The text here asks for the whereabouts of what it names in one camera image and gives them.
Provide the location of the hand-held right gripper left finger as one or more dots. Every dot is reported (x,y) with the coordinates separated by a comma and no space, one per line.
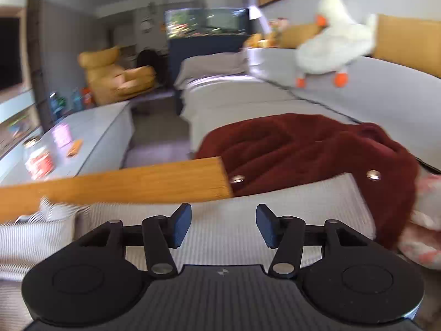
(181,226)

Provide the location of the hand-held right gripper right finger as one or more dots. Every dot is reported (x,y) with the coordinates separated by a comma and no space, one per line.
(267,227)

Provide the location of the striped shirt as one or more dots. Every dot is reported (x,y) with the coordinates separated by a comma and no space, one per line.
(34,238)

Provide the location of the wooden table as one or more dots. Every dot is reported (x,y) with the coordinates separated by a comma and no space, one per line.
(120,186)

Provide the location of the dark red fleece jacket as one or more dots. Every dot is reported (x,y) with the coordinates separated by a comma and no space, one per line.
(293,151)

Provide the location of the white marble coffee table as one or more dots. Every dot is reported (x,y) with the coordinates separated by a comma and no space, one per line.
(96,127)

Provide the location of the grey sofa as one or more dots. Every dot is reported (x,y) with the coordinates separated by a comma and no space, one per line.
(241,100)

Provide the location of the small orange packet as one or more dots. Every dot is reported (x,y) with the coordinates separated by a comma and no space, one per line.
(74,148)

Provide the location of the glass jar with red label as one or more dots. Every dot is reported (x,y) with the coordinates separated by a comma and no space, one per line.
(39,163)

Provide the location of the pink floral cloth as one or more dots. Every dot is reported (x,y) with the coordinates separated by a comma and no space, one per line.
(423,213)

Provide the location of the orange snack bag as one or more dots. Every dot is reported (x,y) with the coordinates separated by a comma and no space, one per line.
(86,97)

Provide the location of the grey blanket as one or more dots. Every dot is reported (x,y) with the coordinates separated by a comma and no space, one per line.
(206,65)

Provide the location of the yellow armchair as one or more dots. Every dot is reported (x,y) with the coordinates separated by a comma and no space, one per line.
(110,79)

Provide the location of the blue water bottle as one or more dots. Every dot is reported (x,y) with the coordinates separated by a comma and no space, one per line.
(76,100)

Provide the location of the black chair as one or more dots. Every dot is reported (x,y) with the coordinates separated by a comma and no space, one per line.
(150,63)

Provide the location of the yellow plush toy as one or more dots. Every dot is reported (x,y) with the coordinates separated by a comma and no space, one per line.
(256,41)

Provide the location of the white goose plush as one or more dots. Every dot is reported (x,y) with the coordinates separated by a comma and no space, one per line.
(327,48)

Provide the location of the yellow cushion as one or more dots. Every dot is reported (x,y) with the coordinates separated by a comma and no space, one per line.
(293,36)
(406,41)

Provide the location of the doll plush toy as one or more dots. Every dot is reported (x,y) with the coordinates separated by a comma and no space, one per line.
(279,24)

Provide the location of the glass fish tank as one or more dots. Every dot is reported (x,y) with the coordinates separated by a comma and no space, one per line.
(206,22)

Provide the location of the television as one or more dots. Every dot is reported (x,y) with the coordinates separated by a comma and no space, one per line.
(8,55)

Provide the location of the round wall clock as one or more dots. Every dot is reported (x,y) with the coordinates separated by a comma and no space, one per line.
(146,24)

